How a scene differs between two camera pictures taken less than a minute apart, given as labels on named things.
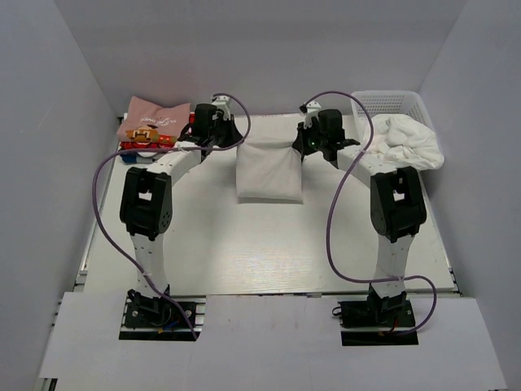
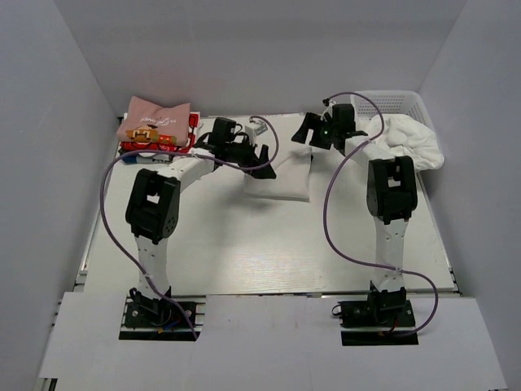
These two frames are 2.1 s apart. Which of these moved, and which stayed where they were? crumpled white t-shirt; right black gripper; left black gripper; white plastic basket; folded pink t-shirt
Moved: right black gripper; left black gripper
Stayed: white plastic basket; crumpled white t-shirt; folded pink t-shirt
